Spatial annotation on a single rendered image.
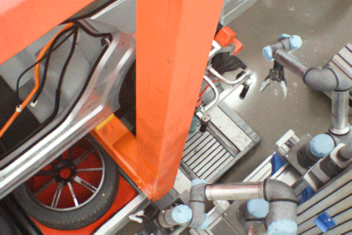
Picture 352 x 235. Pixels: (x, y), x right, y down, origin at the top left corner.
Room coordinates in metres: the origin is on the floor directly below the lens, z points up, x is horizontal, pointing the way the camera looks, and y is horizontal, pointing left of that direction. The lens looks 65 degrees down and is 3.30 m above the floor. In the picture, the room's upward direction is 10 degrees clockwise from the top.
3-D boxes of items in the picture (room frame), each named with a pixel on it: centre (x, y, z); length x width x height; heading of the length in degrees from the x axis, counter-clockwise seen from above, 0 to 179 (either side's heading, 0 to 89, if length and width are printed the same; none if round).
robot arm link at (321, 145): (0.98, -0.81, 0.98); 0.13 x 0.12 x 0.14; 127
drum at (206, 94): (1.28, -0.15, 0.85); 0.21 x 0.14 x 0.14; 52
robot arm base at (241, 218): (0.59, -0.49, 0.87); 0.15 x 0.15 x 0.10
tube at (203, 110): (1.17, -0.13, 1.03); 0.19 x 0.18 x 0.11; 52
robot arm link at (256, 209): (0.58, -0.49, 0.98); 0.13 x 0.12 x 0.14; 4
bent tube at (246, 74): (1.33, -0.25, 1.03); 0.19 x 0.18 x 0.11; 52
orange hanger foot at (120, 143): (0.95, 0.31, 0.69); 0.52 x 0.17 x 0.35; 52
